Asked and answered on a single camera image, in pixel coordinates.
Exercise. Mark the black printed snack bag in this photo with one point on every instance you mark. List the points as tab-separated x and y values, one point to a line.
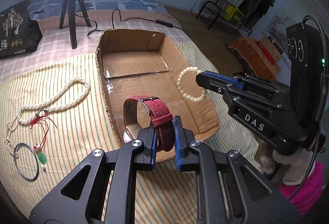
19	33

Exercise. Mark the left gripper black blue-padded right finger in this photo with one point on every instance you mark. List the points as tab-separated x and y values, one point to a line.
229	189

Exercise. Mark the yellow striped bed sheet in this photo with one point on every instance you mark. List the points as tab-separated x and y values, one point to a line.
76	132

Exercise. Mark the red strap wristwatch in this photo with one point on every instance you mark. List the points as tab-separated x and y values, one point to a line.
161	120

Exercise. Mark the pink checkered blanket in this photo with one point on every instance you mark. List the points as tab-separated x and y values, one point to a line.
55	44

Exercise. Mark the yellow box on rack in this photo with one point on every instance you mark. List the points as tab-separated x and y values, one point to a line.
233	15

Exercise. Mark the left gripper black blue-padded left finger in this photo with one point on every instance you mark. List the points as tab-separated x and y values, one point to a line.
102	187

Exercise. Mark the black metal clothes rack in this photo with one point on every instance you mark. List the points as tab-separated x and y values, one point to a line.
212	13

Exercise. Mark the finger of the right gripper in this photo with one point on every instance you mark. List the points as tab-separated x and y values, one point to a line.
216	84
234	82

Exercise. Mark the thin dark bangle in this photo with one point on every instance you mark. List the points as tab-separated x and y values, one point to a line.
26	162

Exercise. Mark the orange patterned stool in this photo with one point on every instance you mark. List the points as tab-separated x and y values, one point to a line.
254	57

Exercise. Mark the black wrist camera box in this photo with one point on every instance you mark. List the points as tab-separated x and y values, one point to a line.
309	80

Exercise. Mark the brown cardboard box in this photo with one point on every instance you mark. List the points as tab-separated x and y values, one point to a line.
133	62

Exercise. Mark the black tripod stand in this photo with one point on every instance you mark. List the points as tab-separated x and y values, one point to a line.
73	9

